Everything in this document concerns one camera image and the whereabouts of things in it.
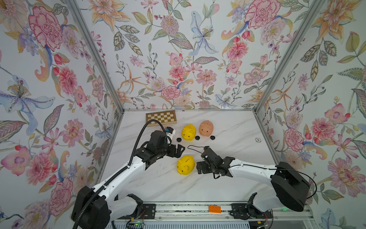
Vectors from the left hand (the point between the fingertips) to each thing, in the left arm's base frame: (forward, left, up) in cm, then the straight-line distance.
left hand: (180, 146), depth 79 cm
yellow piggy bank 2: (-7, -3, -8) cm, 12 cm away
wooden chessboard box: (+35, +12, -16) cm, 41 cm away
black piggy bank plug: (+16, +1, -18) cm, 24 cm away
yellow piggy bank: (+16, -6, -9) cm, 19 cm away
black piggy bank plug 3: (+17, -23, -17) cm, 34 cm away
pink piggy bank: (+20, -18, -9) cm, 28 cm away
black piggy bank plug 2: (+17, -12, -18) cm, 27 cm away
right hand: (-4, -13, -15) cm, 21 cm away
